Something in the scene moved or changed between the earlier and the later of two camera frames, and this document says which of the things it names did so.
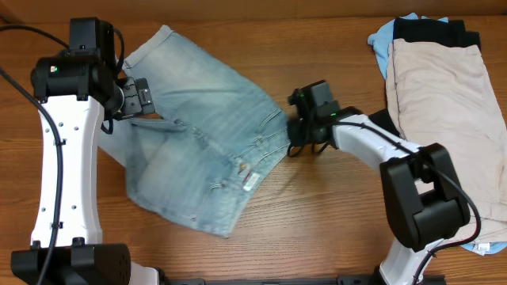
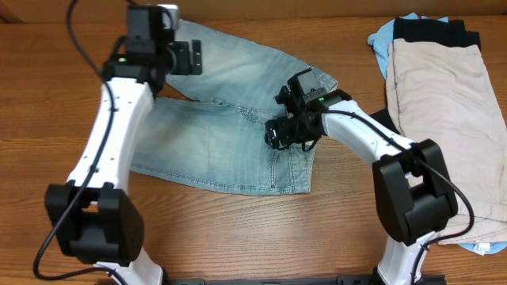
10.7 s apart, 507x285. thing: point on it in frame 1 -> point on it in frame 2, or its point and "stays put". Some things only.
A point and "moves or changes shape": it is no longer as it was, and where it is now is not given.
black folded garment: (451, 33) stays put
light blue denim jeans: (214, 137) moves or changes shape
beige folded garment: (444, 100) stays put
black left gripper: (129, 100) -> (196, 56)
